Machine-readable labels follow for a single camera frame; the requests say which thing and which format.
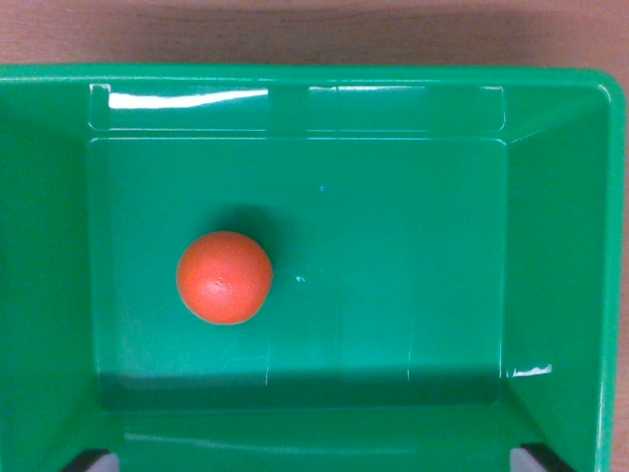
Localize orange round fruit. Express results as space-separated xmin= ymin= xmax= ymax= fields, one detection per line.
xmin=176 ymin=230 xmax=274 ymax=326

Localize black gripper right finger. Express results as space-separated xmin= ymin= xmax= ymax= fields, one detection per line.
xmin=508 ymin=442 xmax=577 ymax=472

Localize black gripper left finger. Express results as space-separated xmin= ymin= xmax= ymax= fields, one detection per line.
xmin=60 ymin=448 xmax=121 ymax=472

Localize green plastic bin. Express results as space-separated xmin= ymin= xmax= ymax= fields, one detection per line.
xmin=0 ymin=63 xmax=627 ymax=472

